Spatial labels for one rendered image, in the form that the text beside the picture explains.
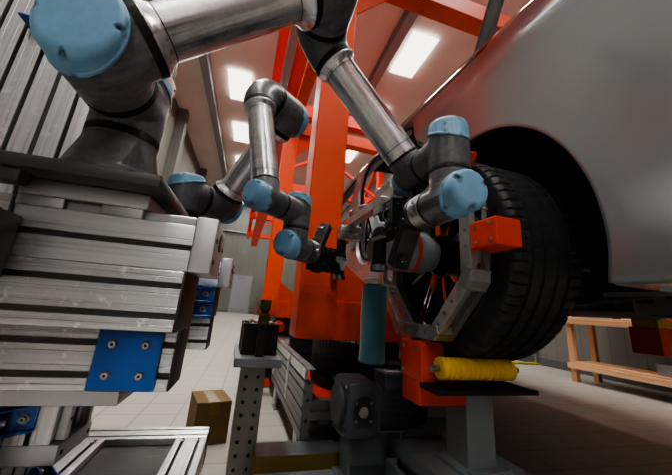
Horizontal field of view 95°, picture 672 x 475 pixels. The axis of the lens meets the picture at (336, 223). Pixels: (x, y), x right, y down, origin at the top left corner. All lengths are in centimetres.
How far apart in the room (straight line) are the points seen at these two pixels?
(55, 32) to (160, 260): 32
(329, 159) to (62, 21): 113
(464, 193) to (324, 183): 98
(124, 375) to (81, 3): 51
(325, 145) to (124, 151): 105
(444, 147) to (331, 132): 103
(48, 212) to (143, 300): 19
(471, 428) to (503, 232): 61
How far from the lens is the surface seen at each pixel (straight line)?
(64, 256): 59
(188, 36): 59
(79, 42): 55
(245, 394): 147
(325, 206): 141
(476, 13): 270
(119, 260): 56
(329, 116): 161
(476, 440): 117
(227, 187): 116
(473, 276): 85
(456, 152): 59
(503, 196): 94
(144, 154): 64
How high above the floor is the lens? 65
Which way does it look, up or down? 16 degrees up
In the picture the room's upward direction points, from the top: 4 degrees clockwise
